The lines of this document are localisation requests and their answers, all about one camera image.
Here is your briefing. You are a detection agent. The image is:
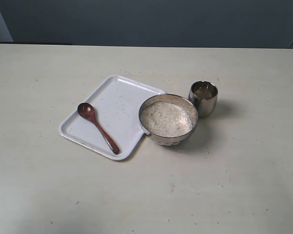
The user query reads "white rectangular plastic tray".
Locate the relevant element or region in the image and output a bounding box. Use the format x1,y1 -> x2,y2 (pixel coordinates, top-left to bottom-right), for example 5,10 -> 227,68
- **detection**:
59,75 -> 164,161

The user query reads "dark red wooden spoon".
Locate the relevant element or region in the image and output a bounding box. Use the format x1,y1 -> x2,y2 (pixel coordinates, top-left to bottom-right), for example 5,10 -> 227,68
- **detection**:
77,102 -> 120,155

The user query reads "small steel cup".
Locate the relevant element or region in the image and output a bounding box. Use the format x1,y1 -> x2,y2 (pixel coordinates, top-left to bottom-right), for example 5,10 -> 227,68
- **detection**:
188,80 -> 218,117

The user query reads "steel bowl of rice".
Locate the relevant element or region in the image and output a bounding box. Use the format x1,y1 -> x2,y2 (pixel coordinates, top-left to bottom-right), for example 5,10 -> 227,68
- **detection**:
138,94 -> 199,146

